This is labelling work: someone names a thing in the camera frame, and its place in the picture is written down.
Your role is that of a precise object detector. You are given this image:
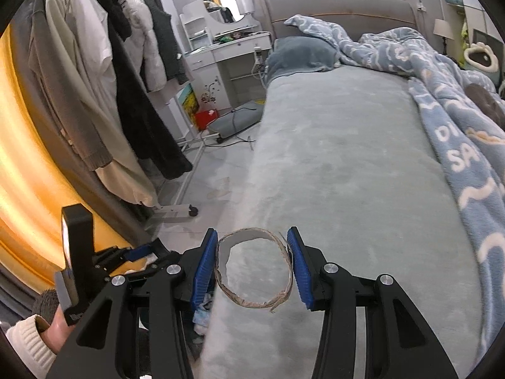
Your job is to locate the blue cartoon tissue pack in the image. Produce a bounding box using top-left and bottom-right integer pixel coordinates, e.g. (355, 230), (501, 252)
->
(193, 293), (213, 336)

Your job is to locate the brown tape roll core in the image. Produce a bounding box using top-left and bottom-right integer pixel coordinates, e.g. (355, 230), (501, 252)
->
(214, 228), (294, 313)

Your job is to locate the person left hand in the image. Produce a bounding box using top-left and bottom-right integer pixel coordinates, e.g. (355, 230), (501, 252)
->
(40, 306), (75, 354)

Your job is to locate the white clothes rack base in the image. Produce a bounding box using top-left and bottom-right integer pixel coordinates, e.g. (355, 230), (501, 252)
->
(154, 132), (218, 218)

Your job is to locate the orange curtain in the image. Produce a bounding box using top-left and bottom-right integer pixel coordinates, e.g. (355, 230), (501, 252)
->
(0, 23), (135, 297)

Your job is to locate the cream hanging coat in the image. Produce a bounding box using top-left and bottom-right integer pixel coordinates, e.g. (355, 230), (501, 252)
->
(44, 0), (157, 207)

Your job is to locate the bed with grey sheet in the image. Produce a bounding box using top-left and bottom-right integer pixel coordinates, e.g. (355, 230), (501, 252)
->
(198, 65), (481, 378)

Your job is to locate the black hanging coat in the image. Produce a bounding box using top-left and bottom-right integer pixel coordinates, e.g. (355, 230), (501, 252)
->
(97, 0), (193, 180)

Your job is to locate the red box on floor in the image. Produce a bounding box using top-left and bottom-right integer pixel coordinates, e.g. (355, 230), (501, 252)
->
(194, 109), (219, 131)

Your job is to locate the brown knit sweater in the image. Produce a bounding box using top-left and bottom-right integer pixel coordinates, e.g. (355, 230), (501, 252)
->
(10, 0), (112, 172)

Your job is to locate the blue grey pillow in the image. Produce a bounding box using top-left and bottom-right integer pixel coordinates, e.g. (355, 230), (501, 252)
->
(264, 36), (341, 86)

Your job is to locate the blue patterned fleece blanket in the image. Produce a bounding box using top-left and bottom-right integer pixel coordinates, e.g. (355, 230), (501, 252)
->
(284, 15), (504, 358)

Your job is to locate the white dressing table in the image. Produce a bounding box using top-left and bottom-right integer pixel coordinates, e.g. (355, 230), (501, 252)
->
(180, 0), (271, 111)

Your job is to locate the grey upholstered headboard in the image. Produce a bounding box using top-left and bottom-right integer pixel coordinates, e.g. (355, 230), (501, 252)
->
(257, 0), (418, 40)

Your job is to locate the white hanging shirt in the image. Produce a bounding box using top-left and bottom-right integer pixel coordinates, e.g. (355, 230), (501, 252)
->
(71, 0), (116, 111)

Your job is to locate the white bedside lamp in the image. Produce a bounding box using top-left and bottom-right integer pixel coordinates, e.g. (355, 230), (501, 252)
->
(433, 19), (455, 55)

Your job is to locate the white wardrobe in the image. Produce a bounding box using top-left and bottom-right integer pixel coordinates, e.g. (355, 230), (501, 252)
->
(440, 0), (503, 60)

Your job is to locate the black floor cable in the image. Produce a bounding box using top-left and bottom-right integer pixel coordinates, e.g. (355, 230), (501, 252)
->
(200, 108), (258, 151)

